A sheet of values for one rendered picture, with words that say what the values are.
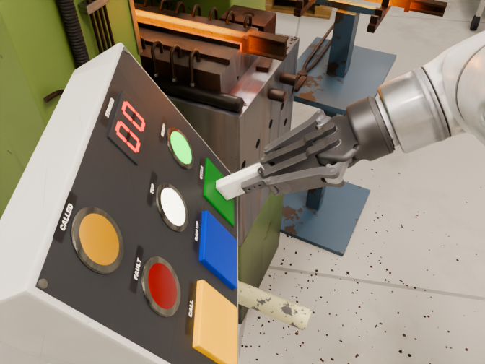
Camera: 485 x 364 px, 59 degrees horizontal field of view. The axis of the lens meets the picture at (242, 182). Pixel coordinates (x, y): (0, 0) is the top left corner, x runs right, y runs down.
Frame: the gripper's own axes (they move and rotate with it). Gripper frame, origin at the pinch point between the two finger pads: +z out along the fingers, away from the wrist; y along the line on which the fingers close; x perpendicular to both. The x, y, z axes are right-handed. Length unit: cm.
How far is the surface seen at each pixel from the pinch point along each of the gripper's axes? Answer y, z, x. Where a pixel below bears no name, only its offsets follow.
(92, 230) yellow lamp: -19.9, 3.4, 19.0
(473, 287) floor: 43, -25, -133
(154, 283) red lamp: -20.6, 3.5, 10.8
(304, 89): 75, -1, -40
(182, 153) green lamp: -1.1, 3.4, 9.3
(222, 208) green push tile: -2.9, 3.5, -0.5
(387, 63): 90, -27, -55
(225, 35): 46.9, 3.6, -0.1
